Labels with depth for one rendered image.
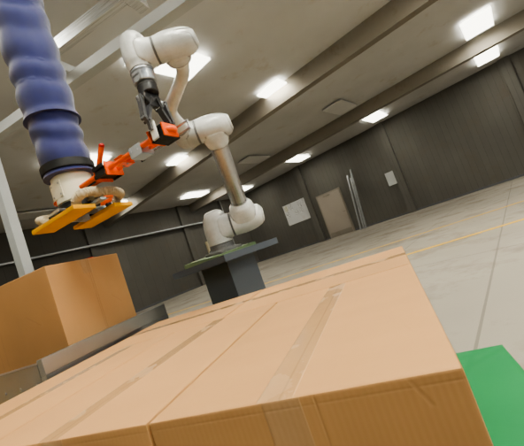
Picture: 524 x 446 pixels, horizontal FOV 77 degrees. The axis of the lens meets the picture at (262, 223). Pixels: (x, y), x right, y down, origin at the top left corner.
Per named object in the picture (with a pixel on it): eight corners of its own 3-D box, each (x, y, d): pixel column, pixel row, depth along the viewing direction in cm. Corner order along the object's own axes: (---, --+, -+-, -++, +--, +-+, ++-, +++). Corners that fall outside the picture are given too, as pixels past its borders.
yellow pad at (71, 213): (32, 235, 147) (28, 225, 147) (55, 232, 155) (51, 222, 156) (73, 209, 130) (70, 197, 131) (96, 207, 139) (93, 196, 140)
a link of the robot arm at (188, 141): (165, 121, 174) (190, 112, 174) (177, 139, 191) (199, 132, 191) (171, 142, 170) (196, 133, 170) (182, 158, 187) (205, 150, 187)
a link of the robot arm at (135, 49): (122, 68, 121) (157, 57, 121) (110, 30, 122) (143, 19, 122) (134, 82, 132) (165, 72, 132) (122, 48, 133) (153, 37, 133)
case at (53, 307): (-16, 386, 153) (-40, 303, 156) (62, 349, 191) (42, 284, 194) (73, 359, 133) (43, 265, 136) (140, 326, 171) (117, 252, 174)
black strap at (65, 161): (31, 183, 148) (28, 174, 149) (80, 183, 169) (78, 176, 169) (57, 162, 138) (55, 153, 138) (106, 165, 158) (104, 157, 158)
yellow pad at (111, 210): (73, 230, 163) (70, 220, 164) (92, 227, 172) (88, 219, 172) (115, 206, 147) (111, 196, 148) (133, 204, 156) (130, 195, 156)
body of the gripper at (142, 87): (149, 93, 131) (156, 114, 131) (131, 88, 124) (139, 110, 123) (161, 82, 128) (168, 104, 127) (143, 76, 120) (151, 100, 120)
